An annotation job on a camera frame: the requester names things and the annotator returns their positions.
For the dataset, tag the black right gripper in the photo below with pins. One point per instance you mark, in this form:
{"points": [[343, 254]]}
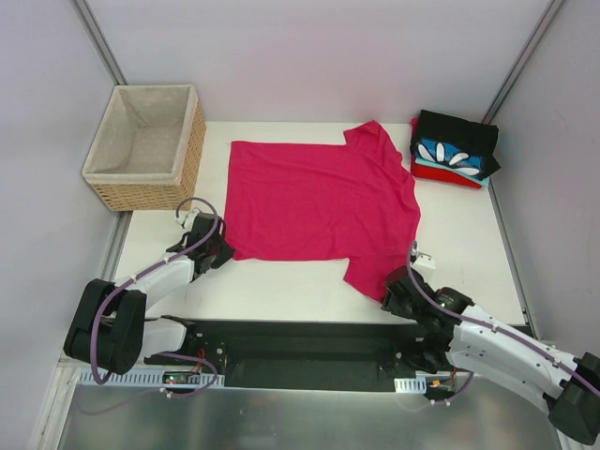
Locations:
{"points": [[399, 296]]}

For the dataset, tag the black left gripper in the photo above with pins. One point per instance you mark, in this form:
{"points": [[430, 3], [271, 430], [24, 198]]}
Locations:
{"points": [[214, 250]]}

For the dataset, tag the magenta pink t-shirt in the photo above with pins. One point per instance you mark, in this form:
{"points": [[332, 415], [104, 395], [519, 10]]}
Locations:
{"points": [[302, 202]]}

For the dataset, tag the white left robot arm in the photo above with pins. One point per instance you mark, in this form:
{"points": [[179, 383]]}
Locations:
{"points": [[110, 330]]}

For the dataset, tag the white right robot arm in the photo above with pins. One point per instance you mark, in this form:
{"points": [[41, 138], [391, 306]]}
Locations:
{"points": [[462, 335]]}

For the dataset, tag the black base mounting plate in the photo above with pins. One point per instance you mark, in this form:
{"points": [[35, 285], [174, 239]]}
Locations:
{"points": [[323, 356]]}

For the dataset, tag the woven wicker basket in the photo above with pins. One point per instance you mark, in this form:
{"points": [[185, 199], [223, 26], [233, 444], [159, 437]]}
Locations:
{"points": [[147, 152]]}

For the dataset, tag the red folded t-shirt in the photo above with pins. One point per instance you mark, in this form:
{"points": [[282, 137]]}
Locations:
{"points": [[441, 175]]}

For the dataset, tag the light teal folded t-shirt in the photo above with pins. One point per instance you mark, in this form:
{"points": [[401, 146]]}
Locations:
{"points": [[464, 172]]}

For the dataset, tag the black folded printed t-shirt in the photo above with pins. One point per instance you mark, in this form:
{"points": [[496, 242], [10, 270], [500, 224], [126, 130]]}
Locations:
{"points": [[455, 142]]}

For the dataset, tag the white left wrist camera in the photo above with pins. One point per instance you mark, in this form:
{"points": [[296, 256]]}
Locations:
{"points": [[186, 220]]}

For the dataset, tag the right white cable duct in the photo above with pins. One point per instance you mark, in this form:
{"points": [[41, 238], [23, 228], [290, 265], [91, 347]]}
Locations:
{"points": [[416, 385]]}

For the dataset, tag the white cable duct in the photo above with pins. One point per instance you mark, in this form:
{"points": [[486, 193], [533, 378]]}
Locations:
{"points": [[165, 378], [416, 385]]}

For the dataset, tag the left white cable duct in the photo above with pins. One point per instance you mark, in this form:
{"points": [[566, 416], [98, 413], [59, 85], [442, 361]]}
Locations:
{"points": [[165, 378]]}

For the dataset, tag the left aluminium corner post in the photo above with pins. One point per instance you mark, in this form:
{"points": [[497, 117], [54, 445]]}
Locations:
{"points": [[98, 40]]}

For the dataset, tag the aluminium corner post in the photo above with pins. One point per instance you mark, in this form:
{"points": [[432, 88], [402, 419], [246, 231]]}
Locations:
{"points": [[98, 40], [541, 29]]}

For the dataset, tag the right aluminium corner post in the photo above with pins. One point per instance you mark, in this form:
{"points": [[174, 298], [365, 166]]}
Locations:
{"points": [[541, 29]]}

